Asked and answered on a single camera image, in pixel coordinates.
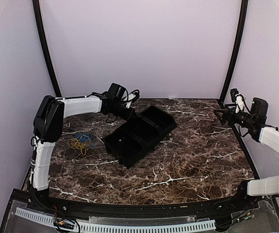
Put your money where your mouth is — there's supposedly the white slotted cable duct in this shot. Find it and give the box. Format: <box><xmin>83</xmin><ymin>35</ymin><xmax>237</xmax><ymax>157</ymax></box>
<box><xmin>15</xmin><ymin>207</ymin><xmax>216</xmax><ymax>233</ymax></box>

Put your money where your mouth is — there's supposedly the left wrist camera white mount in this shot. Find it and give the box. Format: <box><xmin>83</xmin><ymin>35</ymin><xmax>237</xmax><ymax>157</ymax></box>
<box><xmin>122</xmin><ymin>89</ymin><xmax>140</xmax><ymax>108</ymax></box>

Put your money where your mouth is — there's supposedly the black frame post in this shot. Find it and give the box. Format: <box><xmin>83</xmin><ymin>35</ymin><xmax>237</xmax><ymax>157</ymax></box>
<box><xmin>219</xmin><ymin>0</ymin><xmax>248</xmax><ymax>105</ymax></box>
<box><xmin>32</xmin><ymin>0</ymin><xmax>62</xmax><ymax>97</ymax></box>

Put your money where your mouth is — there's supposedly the blue cable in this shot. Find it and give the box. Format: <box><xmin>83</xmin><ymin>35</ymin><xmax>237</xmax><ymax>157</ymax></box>
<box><xmin>72</xmin><ymin>132</ymin><xmax>95</xmax><ymax>149</ymax></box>

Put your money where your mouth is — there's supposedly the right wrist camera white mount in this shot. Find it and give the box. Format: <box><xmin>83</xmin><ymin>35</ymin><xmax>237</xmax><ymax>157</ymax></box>
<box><xmin>230</xmin><ymin>88</ymin><xmax>245</xmax><ymax>113</ymax></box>

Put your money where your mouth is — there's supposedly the yellow cable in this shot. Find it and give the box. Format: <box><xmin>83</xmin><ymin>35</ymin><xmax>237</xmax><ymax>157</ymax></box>
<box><xmin>67</xmin><ymin>137</ymin><xmax>94</xmax><ymax>156</ymax></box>

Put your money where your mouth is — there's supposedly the right black frame post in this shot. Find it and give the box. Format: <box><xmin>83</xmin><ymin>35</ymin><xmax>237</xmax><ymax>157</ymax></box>
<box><xmin>219</xmin><ymin>0</ymin><xmax>248</xmax><ymax>105</ymax></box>

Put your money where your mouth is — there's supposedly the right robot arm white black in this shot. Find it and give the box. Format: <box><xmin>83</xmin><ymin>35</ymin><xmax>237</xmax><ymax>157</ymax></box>
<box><xmin>213</xmin><ymin>94</ymin><xmax>279</xmax><ymax>211</ymax></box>

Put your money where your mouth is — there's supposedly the left black frame post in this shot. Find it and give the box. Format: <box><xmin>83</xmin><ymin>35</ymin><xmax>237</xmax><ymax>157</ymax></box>
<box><xmin>32</xmin><ymin>0</ymin><xmax>62</xmax><ymax>97</ymax></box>

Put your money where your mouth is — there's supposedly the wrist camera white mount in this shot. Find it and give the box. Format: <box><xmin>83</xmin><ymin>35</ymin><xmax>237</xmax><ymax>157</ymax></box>
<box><xmin>122</xmin><ymin>89</ymin><xmax>140</xmax><ymax>108</ymax></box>
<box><xmin>230</xmin><ymin>88</ymin><xmax>245</xmax><ymax>113</ymax></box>

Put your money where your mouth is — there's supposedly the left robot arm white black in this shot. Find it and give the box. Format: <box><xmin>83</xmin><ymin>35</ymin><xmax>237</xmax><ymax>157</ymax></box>
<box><xmin>30</xmin><ymin>83</ymin><xmax>140</xmax><ymax>191</ymax></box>

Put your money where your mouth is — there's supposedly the black front rail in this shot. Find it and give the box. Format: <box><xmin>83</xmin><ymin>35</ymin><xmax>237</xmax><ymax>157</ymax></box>
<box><xmin>10</xmin><ymin>188</ymin><xmax>259</xmax><ymax>220</ymax></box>

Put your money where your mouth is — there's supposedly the black three-compartment bin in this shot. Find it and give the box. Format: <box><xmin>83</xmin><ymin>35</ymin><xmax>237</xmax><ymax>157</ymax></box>
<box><xmin>103</xmin><ymin>106</ymin><xmax>177</xmax><ymax>168</ymax></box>

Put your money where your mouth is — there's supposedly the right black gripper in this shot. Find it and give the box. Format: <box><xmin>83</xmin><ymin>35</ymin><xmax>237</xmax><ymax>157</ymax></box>
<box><xmin>214</xmin><ymin>104</ymin><xmax>255</xmax><ymax>129</ymax></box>

